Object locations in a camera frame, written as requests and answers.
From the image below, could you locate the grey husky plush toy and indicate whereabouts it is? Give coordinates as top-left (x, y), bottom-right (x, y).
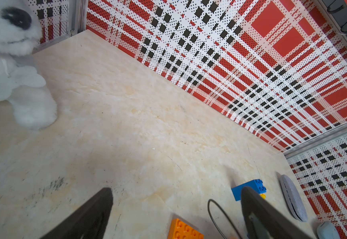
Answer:
top-left (0, 1), bottom-right (57, 129)

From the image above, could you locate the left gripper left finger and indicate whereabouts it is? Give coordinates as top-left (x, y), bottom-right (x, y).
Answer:
top-left (42, 187), bottom-right (113, 239)

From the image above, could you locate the purple grey oval case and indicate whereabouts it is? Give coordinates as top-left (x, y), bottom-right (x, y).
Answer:
top-left (279, 174), bottom-right (308, 222)

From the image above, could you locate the blue long lego brick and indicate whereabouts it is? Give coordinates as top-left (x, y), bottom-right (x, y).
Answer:
top-left (231, 179), bottom-right (267, 202)

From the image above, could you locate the orange lego brick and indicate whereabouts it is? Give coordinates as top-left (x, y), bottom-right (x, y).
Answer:
top-left (167, 219), bottom-right (204, 239)

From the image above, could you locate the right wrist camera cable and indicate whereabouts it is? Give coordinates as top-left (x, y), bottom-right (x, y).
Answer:
top-left (207, 199), bottom-right (243, 239)

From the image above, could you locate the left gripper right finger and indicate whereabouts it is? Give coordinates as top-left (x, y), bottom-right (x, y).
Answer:
top-left (241, 187), bottom-right (310, 239)

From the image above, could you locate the blue grey oval case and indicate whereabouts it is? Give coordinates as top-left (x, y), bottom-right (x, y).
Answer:
top-left (317, 221), bottom-right (340, 239)

